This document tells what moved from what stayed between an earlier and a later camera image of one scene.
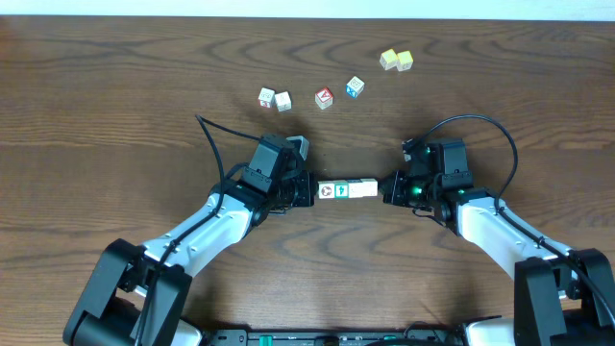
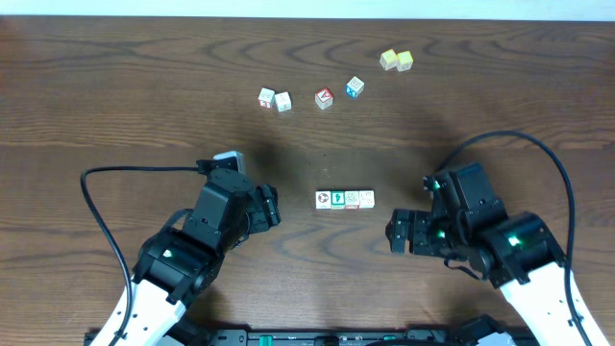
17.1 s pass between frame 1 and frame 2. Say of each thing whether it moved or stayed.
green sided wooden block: moved
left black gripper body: moved
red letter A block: stayed
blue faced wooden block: moved
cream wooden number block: moved
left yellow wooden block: stayed
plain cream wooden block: moved
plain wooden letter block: stayed
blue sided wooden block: stayed
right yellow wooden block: stayed
